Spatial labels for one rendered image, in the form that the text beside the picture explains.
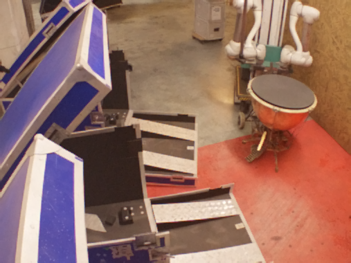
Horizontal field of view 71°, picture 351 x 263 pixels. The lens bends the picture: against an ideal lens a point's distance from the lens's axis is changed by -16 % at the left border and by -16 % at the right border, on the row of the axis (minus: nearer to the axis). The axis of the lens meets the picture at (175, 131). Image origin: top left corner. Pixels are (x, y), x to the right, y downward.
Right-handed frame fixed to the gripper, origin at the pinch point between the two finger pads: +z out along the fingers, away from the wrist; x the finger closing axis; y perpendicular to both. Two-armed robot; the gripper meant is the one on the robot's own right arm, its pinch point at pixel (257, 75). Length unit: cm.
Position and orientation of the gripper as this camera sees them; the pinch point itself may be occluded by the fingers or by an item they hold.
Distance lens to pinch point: 330.5
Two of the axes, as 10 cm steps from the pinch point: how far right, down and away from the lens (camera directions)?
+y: 1.7, -6.0, 7.8
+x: -9.9, -1.0, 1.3
